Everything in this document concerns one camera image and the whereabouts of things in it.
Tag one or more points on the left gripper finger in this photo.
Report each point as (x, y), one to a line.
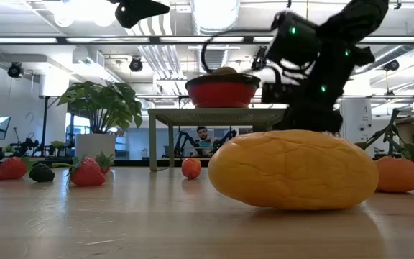
(138, 11)

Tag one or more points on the yellow bread roll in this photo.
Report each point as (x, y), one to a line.
(293, 172)

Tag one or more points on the red collapsible colander bowl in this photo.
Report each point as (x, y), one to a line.
(221, 95)

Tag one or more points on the brown kiwi fruit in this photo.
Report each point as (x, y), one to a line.
(225, 71)

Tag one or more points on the tangerine with stalk and leaves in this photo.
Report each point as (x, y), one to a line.
(397, 176)

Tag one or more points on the small orange fruit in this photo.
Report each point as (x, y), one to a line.
(191, 168)

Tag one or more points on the red strawberry with long stem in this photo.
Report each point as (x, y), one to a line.
(87, 174)

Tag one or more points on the black background robot arm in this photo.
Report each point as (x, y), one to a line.
(225, 138)
(183, 142)

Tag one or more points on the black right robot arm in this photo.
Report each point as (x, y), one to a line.
(336, 43)

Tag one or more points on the black ceiling spotlight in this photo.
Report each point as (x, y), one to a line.
(391, 65)
(14, 70)
(136, 64)
(258, 63)

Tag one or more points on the black overhead crossbar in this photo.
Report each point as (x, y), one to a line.
(62, 40)

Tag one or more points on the green perforated metal riser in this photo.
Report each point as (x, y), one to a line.
(214, 117)

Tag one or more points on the potted monstera plant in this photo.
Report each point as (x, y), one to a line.
(102, 104)

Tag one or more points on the person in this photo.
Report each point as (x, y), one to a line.
(203, 135)

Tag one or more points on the black background equipment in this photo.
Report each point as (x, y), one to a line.
(23, 145)

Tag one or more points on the blackberry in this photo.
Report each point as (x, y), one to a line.
(41, 173)

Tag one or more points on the silver ventilation duct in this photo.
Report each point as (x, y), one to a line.
(214, 18)

